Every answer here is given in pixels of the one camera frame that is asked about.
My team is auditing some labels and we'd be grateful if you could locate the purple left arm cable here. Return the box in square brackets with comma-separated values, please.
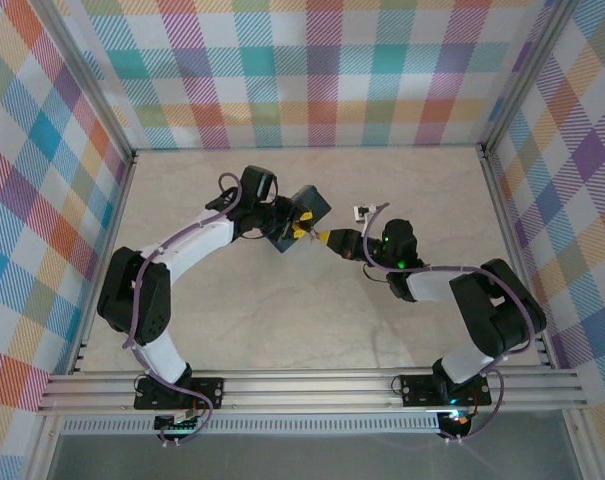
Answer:
[121, 172, 243, 446]

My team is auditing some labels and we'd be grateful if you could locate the blue painting-print box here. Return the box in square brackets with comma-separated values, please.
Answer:
[268, 184, 332, 255]

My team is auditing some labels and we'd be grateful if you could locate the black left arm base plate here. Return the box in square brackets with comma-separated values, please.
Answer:
[133, 376, 226, 412]

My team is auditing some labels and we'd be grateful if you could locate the slotted grey cable duct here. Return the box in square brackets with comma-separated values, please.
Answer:
[60, 414, 442, 436]

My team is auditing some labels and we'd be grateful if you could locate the aluminium mounting rail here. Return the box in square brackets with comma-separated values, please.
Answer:
[35, 368, 584, 417]

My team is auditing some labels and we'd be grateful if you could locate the aluminium frame post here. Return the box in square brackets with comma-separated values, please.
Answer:
[479, 0, 581, 370]
[27, 0, 138, 375]

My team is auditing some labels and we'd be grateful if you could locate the green-lit circuit board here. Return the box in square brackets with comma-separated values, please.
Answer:
[153, 412, 202, 433]

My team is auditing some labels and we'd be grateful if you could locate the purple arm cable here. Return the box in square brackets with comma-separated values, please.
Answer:
[121, 172, 243, 446]
[361, 202, 547, 446]

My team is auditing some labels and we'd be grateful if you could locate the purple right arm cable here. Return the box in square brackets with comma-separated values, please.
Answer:
[361, 202, 547, 446]

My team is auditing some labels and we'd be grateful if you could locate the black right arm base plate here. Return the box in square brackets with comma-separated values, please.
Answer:
[398, 372, 493, 408]

